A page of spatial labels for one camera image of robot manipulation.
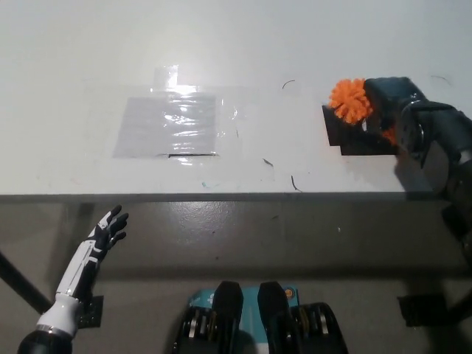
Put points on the black table leg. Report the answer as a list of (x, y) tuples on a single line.
[(22, 284)]

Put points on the orange microfiber telescopic duster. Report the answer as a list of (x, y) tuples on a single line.
[(346, 99)]

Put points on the black floor plate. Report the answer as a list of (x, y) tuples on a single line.
[(94, 311), (420, 309)]

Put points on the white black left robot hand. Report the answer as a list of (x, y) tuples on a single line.
[(96, 243)]

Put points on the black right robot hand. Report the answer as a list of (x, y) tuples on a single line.
[(391, 99)]

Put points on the black teal robot torso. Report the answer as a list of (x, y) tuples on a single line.
[(269, 324)]

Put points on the clear plastic film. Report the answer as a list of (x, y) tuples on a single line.
[(243, 125)]

